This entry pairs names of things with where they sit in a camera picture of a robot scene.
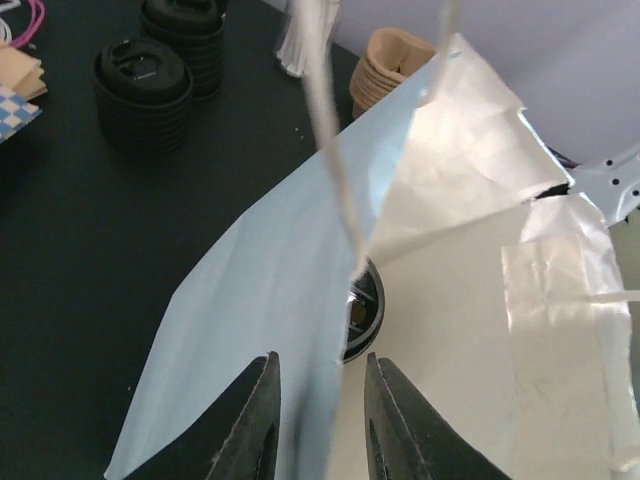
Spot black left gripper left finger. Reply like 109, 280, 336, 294
127, 352, 281, 480

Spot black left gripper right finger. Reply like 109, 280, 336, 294
364, 353, 508, 480

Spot single black cup lid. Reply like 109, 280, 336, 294
342, 259, 386, 363

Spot light blue paper bag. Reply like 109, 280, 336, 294
103, 0, 640, 480

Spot left stack black lids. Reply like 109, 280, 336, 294
92, 37, 194, 157

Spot stack black lids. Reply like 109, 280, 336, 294
92, 37, 194, 157
139, 0, 226, 100

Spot bundle of white straws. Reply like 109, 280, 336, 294
275, 1, 342, 78

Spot right stack black lids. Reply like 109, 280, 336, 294
139, 0, 226, 100

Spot flat bags with coloured handles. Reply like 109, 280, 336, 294
1, 0, 47, 100

